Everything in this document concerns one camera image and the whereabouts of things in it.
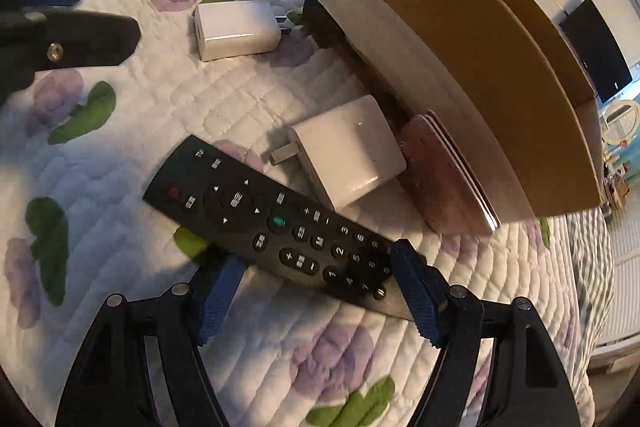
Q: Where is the white charger block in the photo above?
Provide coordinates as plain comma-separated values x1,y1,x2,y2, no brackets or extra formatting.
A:
193,1,293,62

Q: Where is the black TV remote control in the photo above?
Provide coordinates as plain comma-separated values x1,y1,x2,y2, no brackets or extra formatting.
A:
143,135,411,320

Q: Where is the red rose compact case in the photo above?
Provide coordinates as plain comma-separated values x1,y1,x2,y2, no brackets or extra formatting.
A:
397,112,499,236

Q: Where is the white Huawei charger plug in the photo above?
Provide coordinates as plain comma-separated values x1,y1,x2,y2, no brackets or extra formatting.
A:
269,94,407,210

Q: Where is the floral quilted bedspread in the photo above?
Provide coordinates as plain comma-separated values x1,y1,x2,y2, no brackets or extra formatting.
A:
0,0,616,427

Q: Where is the oval white vanity mirror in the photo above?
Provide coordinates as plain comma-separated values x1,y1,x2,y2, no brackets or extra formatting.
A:
602,100,640,146

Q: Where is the brown cardboard box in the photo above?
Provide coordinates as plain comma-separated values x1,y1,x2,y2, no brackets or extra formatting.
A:
303,0,602,223

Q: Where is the black wall television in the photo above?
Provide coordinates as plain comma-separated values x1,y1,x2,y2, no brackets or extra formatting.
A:
560,0,632,103

